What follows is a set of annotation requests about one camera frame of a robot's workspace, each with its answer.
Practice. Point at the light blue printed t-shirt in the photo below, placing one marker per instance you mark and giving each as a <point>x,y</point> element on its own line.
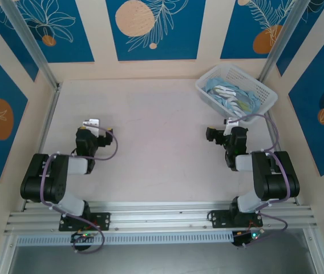
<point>227,94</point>

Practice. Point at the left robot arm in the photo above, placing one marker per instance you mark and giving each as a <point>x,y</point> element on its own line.
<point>50,182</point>

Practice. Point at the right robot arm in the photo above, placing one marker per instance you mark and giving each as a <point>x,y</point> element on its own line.
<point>276,182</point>

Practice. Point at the white plastic mesh basket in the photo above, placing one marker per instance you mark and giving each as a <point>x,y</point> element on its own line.
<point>250,82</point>

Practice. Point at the left circuit board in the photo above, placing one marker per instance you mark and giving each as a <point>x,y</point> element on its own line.
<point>83,237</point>

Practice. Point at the circuit board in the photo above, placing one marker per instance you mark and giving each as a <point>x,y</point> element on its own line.
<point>247,238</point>
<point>83,237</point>

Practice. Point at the right circuit board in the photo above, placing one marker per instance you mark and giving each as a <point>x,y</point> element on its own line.
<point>247,238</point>

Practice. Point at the grey metal sheet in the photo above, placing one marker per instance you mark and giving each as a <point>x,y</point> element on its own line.
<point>162,259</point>

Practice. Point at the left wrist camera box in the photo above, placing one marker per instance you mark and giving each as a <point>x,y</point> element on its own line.
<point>92,123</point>

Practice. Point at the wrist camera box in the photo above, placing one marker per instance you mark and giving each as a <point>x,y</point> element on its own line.
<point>92,123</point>
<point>231,122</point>

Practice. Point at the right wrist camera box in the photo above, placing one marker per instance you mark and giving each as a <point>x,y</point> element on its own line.
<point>231,122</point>

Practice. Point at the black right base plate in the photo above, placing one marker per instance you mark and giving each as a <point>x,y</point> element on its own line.
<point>220,218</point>

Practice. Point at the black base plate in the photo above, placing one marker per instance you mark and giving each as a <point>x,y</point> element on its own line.
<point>102,221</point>
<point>220,218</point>

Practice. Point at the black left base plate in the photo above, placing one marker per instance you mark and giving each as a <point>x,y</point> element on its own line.
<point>102,221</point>

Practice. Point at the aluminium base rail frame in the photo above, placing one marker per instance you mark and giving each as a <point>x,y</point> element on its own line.
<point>156,214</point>

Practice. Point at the aluminium corner post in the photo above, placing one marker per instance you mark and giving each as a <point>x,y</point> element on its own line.
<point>284,40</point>
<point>30,40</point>

